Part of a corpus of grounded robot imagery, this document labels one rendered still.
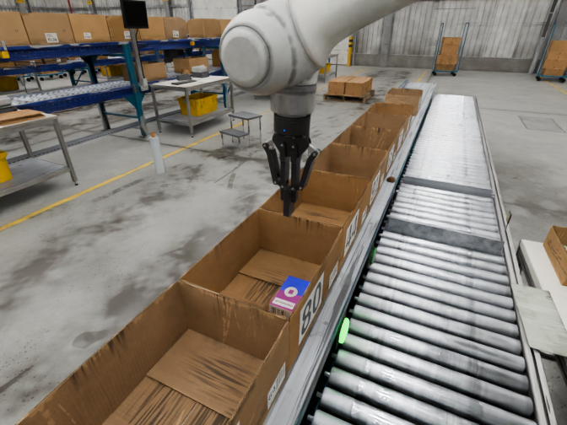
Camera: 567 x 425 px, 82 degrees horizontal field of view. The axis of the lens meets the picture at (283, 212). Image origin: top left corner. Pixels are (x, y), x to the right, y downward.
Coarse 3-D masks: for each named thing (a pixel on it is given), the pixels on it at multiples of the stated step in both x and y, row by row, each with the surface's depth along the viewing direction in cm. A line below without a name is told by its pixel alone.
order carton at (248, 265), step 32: (256, 224) 109; (288, 224) 106; (320, 224) 100; (224, 256) 95; (256, 256) 111; (288, 256) 111; (320, 256) 106; (224, 288) 98; (256, 288) 98; (288, 320) 67
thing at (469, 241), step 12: (396, 228) 151; (408, 228) 148; (420, 228) 146; (432, 228) 144; (432, 240) 146; (444, 240) 144; (456, 240) 142; (468, 240) 139; (480, 240) 137; (492, 240) 135; (492, 252) 137
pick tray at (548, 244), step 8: (552, 232) 135; (560, 232) 136; (544, 240) 140; (552, 240) 133; (560, 240) 127; (544, 248) 139; (552, 248) 132; (560, 248) 125; (552, 256) 130; (560, 256) 124; (552, 264) 129; (560, 264) 123; (560, 272) 122; (560, 280) 120
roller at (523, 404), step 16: (352, 336) 99; (368, 352) 96; (384, 352) 95; (400, 352) 95; (400, 368) 93; (416, 368) 91; (432, 368) 90; (448, 384) 88; (464, 384) 87; (480, 384) 86; (480, 400) 86; (496, 400) 84; (512, 400) 83; (528, 400) 83; (528, 416) 82
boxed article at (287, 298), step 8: (288, 280) 96; (296, 280) 96; (304, 280) 96; (280, 288) 93; (288, 288) 93; (296, 288) 93; (304, 288) 93; (280, 296) 90; (288, 296) 90; (296, 296) 90; (272, 304) 88; (280, 304) 88; (288, 304) 88; (296, 304) 88; (280, 312) 87; (288, 312) 86
